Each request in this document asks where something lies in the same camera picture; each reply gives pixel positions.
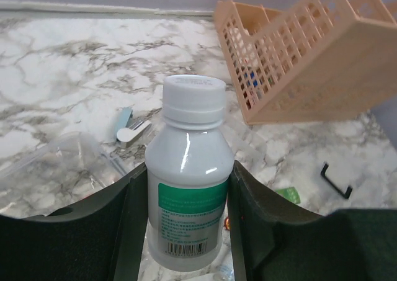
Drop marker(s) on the peach plastic organizer basket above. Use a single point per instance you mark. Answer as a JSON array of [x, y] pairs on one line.
[[321, 60]]

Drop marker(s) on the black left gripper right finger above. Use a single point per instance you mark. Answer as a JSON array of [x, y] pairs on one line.
[[274, 239]]

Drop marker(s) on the green medicine box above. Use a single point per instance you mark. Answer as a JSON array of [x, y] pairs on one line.
[[290, 193]]

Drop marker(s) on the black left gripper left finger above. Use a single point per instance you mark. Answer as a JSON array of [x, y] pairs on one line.
[[98, 238]]

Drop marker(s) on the white blue nail clipper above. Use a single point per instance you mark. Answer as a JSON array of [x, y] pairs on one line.
[[127, 129]]

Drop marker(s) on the white bottle green label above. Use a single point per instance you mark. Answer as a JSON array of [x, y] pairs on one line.
[[188, 163]]

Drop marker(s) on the small round red tin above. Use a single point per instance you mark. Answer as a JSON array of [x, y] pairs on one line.
[[227, 223]]

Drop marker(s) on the clear plastic kit box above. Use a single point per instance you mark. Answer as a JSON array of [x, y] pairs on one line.
[[336, 180]]

